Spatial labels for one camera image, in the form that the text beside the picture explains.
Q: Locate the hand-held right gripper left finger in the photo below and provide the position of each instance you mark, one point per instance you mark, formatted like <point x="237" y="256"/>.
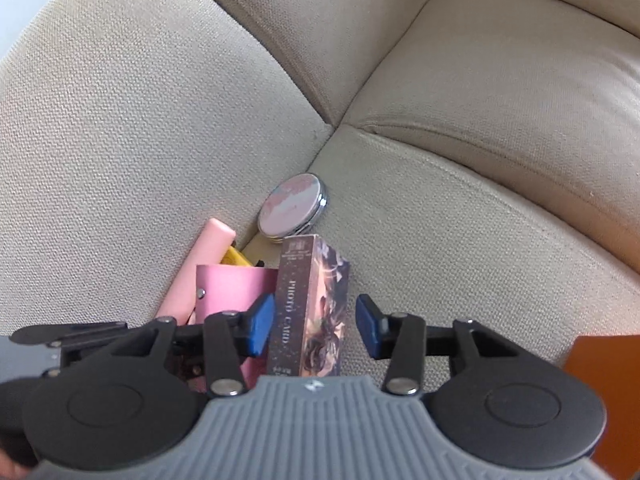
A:
<point x="262" y="322"/>

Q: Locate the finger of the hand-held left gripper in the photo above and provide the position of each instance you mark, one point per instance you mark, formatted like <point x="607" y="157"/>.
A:
<point x="75" y="332"/>

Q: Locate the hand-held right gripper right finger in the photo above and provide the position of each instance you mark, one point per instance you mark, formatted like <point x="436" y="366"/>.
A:
<point x="367" y="327"/>

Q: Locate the dark photo card box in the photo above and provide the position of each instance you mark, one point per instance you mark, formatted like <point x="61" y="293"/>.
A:
<point x="305" y="310"/>

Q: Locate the pink snap case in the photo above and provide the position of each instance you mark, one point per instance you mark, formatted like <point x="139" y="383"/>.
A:
<point x="225" y="292"/>

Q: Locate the long pink tube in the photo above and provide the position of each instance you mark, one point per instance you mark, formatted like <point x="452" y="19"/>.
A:
<point x="200" y="265"/>

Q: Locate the orange cardboard box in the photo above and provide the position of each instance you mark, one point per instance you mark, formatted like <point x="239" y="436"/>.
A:
<point x="610" y="385"/>

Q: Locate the yellow tape measure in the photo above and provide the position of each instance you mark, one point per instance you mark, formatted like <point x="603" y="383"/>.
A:
<point x="235" y="257"/>

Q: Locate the round compact mirror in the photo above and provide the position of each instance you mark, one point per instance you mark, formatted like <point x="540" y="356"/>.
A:
<point x="292" y="205"/>

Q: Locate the beige fabric sofa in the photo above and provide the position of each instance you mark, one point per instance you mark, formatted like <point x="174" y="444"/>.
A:
<point x="450" y="210"/>

